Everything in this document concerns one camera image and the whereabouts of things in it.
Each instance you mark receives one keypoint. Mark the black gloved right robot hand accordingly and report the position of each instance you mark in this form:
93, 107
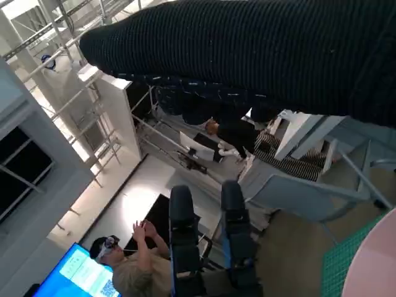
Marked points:
247, 46

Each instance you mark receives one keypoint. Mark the pink bowl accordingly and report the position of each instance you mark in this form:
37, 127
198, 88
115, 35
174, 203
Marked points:
374, 263

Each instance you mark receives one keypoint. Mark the white computer monitor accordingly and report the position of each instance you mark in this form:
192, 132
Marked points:
198, 145

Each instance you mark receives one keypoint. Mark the white tall cabinet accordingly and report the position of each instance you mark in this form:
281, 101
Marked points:
120, 117

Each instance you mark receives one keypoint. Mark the black office chair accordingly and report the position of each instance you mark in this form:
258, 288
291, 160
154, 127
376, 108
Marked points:
238, 235
185, 232

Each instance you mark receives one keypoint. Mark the blue hard hat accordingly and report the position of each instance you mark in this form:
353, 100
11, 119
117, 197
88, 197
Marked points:
48, 62

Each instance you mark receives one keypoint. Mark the green cutting mat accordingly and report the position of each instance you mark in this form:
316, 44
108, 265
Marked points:
337, 266

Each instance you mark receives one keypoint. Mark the VR headset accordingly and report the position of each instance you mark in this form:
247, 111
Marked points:
108, 246

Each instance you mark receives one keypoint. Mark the blue screen monitor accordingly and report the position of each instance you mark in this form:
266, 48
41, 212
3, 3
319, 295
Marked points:
77, 272

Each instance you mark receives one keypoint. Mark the white metal scaffold frame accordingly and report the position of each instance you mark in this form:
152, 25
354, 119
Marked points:
77, 96

